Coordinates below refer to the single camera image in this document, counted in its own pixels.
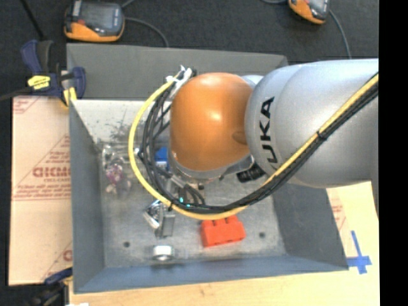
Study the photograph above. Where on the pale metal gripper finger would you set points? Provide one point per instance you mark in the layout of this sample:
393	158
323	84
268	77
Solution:
167	225
153	215

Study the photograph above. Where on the grey metal bin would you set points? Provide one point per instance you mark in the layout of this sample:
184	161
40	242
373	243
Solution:
134	234

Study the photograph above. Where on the blue block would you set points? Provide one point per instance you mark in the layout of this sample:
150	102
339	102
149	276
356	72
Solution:
162	156

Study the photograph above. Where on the red toy brick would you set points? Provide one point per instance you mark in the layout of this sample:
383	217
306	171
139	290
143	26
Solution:
222	232

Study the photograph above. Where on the clear glass thing, purple print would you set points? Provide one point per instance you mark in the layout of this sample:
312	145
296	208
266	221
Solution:
114	171

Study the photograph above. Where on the brown cardboard board, red print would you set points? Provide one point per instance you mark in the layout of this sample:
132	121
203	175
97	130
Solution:
38	186

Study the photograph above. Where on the black cylinder on white bracket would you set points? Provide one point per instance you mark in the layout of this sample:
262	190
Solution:
250	172

